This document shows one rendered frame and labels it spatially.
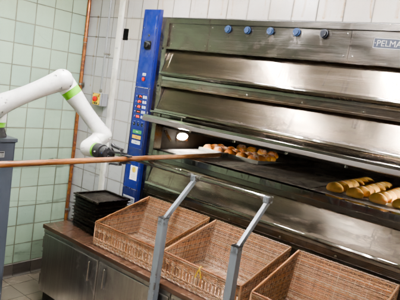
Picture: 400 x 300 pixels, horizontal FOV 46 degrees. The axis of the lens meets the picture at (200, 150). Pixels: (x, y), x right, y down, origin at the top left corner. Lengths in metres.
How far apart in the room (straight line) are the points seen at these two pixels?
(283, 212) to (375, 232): 0.52
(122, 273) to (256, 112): 1.24
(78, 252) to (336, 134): 1.76
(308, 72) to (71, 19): 2.01
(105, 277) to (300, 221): 1.22
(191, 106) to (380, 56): 1.24
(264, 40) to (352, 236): 1.22
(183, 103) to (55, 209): 1.54
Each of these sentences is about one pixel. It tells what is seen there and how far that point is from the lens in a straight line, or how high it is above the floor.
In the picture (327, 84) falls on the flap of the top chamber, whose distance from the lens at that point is 2.66.
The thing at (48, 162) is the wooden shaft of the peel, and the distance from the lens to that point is 2.44.
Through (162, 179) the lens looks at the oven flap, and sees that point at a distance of 3.33.
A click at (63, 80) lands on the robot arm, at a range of 2.82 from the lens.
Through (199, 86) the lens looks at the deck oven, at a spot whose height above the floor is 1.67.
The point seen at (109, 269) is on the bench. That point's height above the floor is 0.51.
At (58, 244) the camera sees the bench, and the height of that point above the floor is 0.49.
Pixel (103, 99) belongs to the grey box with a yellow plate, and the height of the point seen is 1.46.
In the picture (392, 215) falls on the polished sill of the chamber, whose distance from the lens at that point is 2.55.
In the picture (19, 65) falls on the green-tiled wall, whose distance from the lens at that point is 3.73.
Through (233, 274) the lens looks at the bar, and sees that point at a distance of 2.30.
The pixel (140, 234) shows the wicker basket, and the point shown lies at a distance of 3.39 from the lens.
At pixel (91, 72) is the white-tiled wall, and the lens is 3.94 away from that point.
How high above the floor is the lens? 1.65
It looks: 7 degrees down
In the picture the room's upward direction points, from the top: 8 degrees clockwise
